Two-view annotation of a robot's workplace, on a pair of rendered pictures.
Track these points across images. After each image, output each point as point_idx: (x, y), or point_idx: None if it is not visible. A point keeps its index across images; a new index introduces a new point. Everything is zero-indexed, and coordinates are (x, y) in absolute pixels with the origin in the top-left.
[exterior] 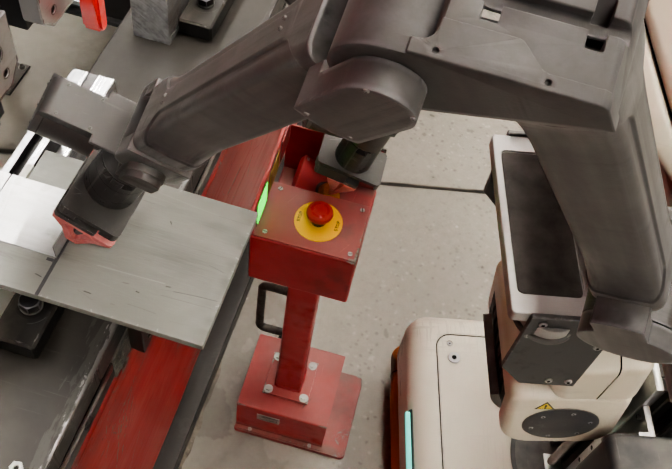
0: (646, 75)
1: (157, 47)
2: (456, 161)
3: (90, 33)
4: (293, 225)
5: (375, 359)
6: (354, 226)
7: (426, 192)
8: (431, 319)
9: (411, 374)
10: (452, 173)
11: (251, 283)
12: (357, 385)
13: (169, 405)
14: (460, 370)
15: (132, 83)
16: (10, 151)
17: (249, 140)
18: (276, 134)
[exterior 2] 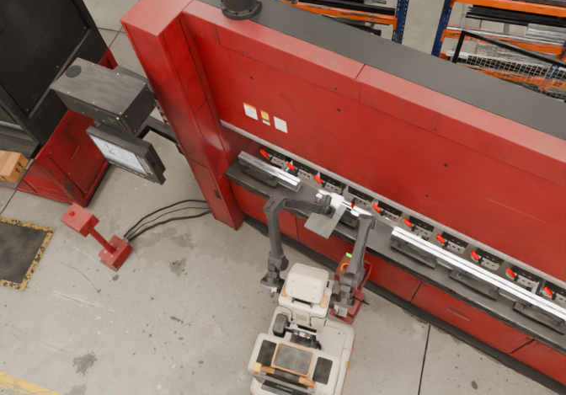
0: (304, 265)
1: (389, 236)
2: (434, 387)
3: (501, 264)
4: (345, 263)
5: (357, 331)
6: None
7: (419, 370)
8: (352, 332)
9: (337, 322)
10: (428, 383)
11: (387, 300)
12: (349, 322)
13: (333, 254)
14: (334, 333)
15: (378, 230)
16: None
17: (384, 268)
18: (405, 289)
